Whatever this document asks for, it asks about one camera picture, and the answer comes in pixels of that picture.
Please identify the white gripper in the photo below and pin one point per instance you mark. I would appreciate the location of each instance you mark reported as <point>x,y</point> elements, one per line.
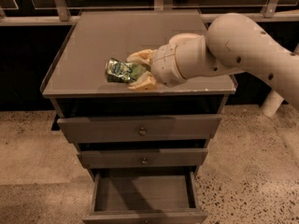
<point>163,64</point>

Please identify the green can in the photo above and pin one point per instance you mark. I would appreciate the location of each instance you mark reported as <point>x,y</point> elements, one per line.
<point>124,72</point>

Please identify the brass top drawer knob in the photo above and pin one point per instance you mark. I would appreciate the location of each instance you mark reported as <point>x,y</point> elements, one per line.
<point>142,131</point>

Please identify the grey drawer cabinet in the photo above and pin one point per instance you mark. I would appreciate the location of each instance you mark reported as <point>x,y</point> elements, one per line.
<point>77,87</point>

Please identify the grey top drawer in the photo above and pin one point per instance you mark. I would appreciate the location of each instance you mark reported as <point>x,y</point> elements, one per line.
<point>125,129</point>

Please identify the grey drawer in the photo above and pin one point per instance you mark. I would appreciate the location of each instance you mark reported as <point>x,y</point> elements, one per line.
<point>125,129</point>
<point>131,158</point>
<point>145,196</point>

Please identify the grey middle drawer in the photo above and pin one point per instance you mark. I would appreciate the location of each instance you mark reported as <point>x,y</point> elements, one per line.
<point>131,158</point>

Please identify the grey bottom drawer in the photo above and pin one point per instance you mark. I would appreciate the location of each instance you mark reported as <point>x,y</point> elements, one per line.
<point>145,196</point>

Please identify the white bowl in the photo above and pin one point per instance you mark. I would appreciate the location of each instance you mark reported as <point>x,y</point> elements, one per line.
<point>177,39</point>

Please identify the metal railing frame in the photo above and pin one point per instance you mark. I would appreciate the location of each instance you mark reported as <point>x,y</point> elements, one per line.
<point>65,12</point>

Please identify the white post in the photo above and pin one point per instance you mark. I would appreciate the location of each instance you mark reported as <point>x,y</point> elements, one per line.
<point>271,103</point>

